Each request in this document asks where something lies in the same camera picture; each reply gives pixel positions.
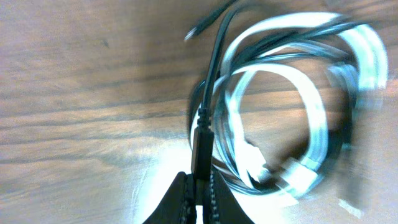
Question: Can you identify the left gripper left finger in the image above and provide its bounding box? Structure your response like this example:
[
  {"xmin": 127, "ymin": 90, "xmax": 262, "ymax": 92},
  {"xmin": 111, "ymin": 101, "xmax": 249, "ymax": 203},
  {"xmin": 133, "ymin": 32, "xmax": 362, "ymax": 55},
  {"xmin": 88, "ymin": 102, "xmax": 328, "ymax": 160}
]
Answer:
[{"xmin": 143, "ymin": 172, "xmax": 197, "ymax": 224}]

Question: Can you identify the black USB cable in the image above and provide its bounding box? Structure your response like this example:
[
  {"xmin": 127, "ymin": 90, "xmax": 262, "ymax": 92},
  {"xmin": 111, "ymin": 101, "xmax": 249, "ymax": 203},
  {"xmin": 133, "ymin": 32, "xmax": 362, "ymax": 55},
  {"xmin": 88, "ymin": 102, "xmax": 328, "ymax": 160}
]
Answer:
[{"xmin": 183, "ymin": 0, "xmax": 371, "ymax": 194}]

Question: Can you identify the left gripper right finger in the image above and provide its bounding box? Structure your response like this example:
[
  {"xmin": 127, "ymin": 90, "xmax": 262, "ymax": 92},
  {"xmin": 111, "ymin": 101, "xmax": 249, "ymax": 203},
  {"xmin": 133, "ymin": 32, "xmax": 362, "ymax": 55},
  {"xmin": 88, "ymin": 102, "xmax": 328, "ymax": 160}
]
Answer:
[{"xmin": 202, "ymin": 169, "xmax": 254, "ymax": 224}]

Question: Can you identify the white USB cable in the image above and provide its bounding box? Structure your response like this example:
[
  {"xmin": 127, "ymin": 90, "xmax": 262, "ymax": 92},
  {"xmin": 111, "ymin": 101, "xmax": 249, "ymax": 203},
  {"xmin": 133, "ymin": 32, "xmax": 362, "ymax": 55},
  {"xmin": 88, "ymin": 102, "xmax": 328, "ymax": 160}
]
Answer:
[{"xmin": 189, "ymin": 11, "xmax": 389, "ymax": 200}]

